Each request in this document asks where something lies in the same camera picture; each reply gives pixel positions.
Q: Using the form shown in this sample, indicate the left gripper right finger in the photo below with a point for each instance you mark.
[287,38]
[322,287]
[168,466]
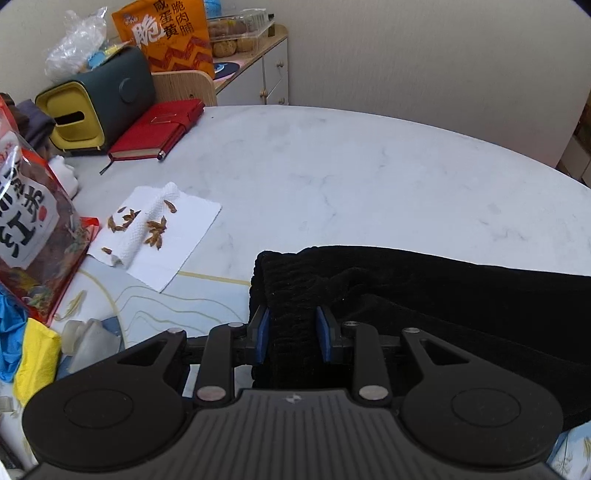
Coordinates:
[414,368]

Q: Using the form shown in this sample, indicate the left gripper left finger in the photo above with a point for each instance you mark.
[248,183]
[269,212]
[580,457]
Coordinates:
[172,369]

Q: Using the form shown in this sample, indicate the black garment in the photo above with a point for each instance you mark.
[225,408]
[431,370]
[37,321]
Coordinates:
[535,324]

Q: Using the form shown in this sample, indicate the light blue patterned mat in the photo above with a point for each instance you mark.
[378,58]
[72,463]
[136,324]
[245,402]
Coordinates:
[192,302]

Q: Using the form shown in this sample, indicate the white paper towel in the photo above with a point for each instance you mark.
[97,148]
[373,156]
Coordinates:
[152,233]

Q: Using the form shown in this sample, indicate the yellow cloth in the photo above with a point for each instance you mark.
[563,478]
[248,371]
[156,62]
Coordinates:
[40,353]

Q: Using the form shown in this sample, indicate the blue plastic bag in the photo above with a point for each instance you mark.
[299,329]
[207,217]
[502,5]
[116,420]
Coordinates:
[13,319]

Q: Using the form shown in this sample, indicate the red dates bag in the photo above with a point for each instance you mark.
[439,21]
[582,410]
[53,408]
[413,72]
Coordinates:
[43,238]

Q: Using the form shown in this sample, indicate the red notebook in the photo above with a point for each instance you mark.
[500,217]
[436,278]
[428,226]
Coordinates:
[156,132]

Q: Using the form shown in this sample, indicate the wooden chair back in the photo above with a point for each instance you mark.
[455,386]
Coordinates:
[184,85]

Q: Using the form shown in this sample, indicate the white wooden cabinet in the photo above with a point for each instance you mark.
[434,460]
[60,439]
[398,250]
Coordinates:
[258,77]

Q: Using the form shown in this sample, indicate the clear pastry box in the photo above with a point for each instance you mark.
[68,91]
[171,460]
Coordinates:
[242,33]

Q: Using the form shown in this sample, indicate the orange snack bag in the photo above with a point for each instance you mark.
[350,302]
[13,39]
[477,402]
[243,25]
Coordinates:
[171,34]

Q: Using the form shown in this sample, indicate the clear plastic bag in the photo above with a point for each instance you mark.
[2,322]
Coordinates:
[85,46]

